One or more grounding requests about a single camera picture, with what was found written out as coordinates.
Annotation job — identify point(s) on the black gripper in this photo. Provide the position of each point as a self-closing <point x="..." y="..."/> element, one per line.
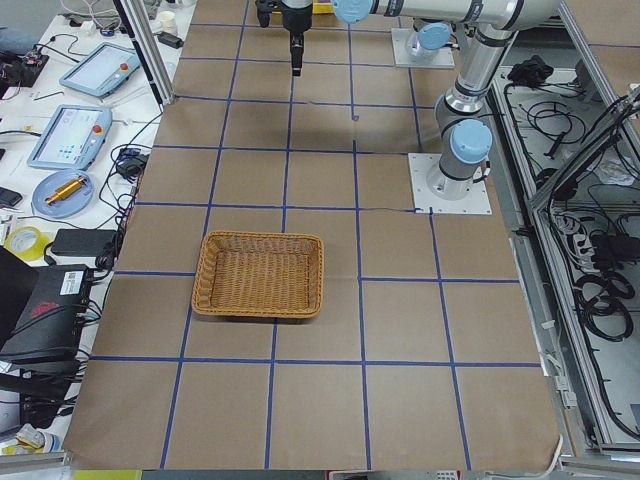
<point x="294" y="19"/>

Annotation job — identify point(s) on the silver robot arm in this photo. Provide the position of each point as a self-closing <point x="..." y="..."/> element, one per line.
<point x="466" y="139"/>
<point x="428" y="36"/>

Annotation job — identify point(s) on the spare yellow tape roll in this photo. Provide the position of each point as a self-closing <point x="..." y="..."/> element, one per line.
<point x="27" y="243"/>

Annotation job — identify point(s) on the far teach pendant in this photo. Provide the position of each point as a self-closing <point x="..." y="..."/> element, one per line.
<point x="103" y="71"/>

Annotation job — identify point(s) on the teach pendant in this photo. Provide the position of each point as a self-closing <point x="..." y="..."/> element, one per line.
<point x="103" y="71"/>
<point x="72" y="138"/>

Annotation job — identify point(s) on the near teach pendant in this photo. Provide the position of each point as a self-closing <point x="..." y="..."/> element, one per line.
<point x="72" y="138"/>

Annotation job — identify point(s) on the brown wicker basket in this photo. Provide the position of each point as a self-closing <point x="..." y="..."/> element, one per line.
<point x="259" y="274"/>

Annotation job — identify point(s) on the brass cylinder tool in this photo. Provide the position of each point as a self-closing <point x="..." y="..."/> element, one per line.
<point x="66" y="190"/>

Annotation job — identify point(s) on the blue plate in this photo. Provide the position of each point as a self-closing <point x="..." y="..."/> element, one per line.
<point x="66" y="208"/>

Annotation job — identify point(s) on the black power adapter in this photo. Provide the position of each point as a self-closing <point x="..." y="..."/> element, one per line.
<point x="82" y="242"/>

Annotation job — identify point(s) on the black smartphone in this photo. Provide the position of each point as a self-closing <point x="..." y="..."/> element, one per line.
<point x="9" y="198"/>

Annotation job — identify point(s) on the black computer box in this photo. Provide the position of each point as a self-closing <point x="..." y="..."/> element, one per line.
<point x="40" y="310"/>

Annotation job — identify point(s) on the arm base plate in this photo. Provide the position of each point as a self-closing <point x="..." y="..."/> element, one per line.
<point x="434" y="193"/>
<point x="443" y="59"/>

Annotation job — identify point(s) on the aluminium frame post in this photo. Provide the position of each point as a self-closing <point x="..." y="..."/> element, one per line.
<point x="135" y="19"/>

